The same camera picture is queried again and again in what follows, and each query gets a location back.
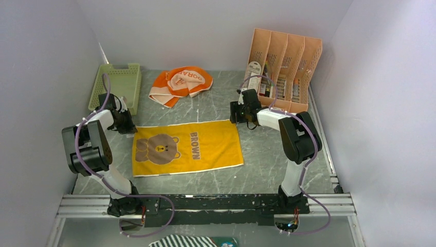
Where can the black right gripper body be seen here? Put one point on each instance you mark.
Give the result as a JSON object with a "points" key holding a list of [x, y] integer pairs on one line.
{"points": [[239, 112]]}

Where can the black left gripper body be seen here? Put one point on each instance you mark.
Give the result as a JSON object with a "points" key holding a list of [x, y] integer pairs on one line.
{"points": [[125, 125]]}

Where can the green perforated plastic basket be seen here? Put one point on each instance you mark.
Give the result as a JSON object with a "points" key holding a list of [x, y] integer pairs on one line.
{"points": [[125, 81]]}

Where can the yellow brown bear towel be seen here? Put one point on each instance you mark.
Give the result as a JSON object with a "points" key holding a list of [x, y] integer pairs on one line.
{"points": [[186, 148]]}

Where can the orange and cream towel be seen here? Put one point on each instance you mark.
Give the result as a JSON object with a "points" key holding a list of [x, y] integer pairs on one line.
{"points": [[171, 85]]}

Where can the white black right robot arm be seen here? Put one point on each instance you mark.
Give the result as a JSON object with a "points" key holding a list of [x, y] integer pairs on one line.
{"points": [[299, 138]]}

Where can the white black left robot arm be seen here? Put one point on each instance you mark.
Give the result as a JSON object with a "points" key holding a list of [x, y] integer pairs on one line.
{"points": [[88, 152]]}

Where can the white red stationery box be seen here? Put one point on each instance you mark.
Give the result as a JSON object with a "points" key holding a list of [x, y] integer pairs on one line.
{"points": [[254, 68]]}

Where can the pink plastic file organizer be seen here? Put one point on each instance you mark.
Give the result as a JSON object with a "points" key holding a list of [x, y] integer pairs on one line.
{"points": [[288, 63]]}

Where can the black white striped cloth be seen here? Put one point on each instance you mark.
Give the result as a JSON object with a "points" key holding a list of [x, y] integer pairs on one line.
{"points": [[183, 241]]}

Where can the teal patterned cloth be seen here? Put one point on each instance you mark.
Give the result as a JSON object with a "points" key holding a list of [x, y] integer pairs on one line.
{"points": [[224, 241]]}

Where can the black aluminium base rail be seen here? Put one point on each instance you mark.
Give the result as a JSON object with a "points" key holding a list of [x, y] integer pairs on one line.
{"points": [[262, 209]]}

